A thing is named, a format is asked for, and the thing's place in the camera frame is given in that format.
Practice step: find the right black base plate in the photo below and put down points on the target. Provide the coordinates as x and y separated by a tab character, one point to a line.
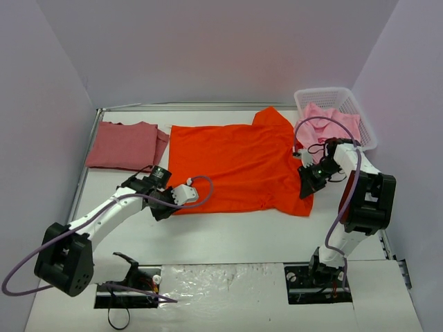
306	289

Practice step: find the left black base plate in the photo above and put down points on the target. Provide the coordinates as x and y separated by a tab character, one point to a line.
107	297

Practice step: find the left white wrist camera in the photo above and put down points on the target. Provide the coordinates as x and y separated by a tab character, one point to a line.
184	194

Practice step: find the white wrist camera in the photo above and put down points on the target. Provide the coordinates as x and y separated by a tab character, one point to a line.
304	156
184	194

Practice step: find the white plastic basket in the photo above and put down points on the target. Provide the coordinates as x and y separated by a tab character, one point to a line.
339	98

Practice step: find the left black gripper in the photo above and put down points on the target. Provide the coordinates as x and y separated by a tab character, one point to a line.
160	206

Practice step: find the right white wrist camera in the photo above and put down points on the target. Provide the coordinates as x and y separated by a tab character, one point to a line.
304	156

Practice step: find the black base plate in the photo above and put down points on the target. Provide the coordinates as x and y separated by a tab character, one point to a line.
107	297
306	289

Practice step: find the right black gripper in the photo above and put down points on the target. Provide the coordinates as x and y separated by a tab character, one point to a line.
312	180

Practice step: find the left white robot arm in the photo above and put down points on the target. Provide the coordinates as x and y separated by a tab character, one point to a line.
67	262

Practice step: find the orange t shirt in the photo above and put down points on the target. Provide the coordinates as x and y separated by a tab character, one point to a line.
240	167

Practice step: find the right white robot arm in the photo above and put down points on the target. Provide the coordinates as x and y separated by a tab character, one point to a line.
364	209

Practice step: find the light pink t shirt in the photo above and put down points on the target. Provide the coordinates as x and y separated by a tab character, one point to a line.
317	131

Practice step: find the dusty red folded t shirt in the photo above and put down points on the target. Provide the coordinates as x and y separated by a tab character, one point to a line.
127	147

